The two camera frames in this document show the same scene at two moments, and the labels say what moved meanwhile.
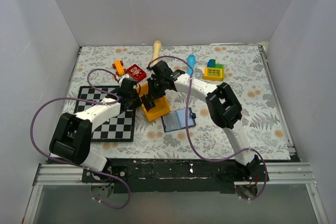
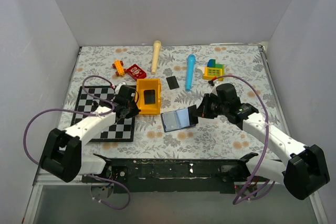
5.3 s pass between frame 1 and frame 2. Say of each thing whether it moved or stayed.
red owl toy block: stayed
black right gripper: moved
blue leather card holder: stayed
